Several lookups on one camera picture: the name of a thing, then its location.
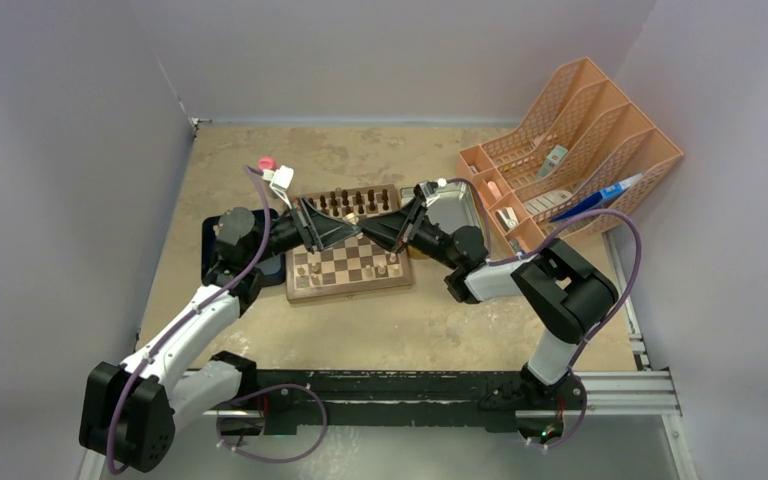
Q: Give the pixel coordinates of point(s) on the pink eraser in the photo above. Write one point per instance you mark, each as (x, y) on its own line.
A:
(494, 190)

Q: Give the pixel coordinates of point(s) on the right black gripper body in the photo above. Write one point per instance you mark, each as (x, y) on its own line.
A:
(429, 240)

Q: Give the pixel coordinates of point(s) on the orange plastic file organizer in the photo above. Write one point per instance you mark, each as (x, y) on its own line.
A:
(608, 137)

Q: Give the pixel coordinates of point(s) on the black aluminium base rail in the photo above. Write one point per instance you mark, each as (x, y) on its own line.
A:
(496, 401)

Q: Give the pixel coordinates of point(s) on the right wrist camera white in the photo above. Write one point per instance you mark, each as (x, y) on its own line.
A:
(426, 192)

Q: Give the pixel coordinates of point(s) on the wooden chess board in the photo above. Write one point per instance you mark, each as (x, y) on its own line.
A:
(343, 264)

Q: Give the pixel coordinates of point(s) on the gold metal tin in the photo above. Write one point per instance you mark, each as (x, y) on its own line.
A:
(454, 209)

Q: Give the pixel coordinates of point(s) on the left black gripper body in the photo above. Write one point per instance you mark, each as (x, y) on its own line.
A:
(285, 234)

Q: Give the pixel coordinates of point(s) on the pink capped bottle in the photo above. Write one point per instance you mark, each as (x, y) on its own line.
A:
(267, 163)

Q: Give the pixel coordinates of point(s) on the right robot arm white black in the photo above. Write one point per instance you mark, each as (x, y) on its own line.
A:
(569, 295)

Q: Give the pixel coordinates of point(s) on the white stapler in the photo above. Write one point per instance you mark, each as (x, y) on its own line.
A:
(507, 218)

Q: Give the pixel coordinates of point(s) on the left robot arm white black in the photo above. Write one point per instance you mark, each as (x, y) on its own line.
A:
(178, 318)

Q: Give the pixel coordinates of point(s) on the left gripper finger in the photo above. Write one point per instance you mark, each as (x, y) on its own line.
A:
(323, 226)
(322, 240)

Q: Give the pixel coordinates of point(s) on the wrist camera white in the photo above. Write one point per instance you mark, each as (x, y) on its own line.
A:
(426, 192)
(279, 181)

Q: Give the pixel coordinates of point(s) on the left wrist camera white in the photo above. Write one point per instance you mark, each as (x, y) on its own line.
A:
(279, 181)

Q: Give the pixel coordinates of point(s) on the white card pack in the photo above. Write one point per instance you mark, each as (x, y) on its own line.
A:
(552, 160)

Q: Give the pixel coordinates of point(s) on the dark blue tin lid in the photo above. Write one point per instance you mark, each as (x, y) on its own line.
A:
(273, 268)

